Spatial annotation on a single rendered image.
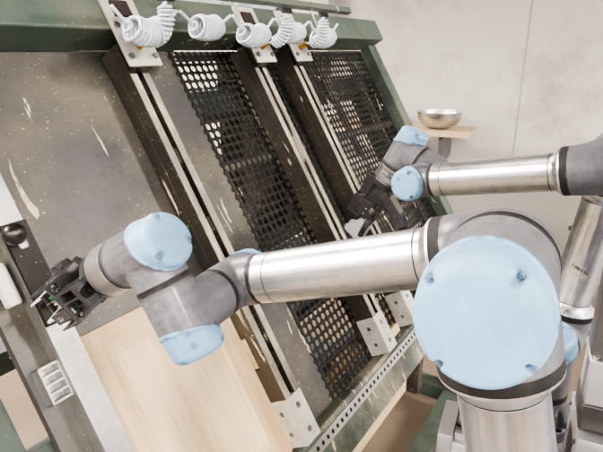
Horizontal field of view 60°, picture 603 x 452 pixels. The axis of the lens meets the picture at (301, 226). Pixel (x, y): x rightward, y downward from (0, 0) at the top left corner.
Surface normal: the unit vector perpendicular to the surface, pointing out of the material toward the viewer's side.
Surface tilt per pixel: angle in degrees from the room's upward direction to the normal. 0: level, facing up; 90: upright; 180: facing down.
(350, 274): 86
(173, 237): 60
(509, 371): 82
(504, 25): 90
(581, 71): 90
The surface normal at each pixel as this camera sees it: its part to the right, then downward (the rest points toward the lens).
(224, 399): 0.73, -0.33
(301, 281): -0.47, 0.21
